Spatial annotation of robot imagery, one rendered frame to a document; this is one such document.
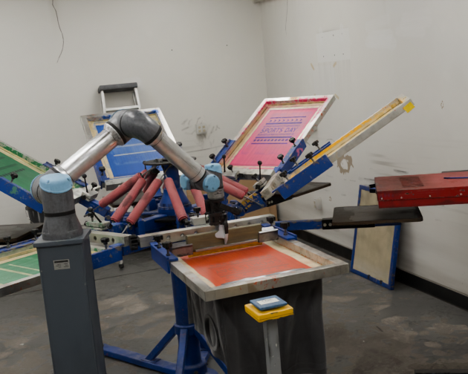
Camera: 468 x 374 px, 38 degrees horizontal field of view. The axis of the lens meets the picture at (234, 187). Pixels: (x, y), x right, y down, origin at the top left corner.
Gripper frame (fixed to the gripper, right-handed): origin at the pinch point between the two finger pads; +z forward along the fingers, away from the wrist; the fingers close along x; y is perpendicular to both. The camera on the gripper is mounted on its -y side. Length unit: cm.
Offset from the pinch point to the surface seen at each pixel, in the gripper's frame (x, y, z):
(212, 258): 7.1, 8.9, 5.3
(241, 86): -412, -170, -58
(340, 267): 61, -25, 3
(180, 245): 3.5, 22.0, -2.1
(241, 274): 38.5, 7.4, 5.2
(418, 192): 2, -102, -6
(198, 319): 19.0, 21.6, 26.9
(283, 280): 61, -1, 3
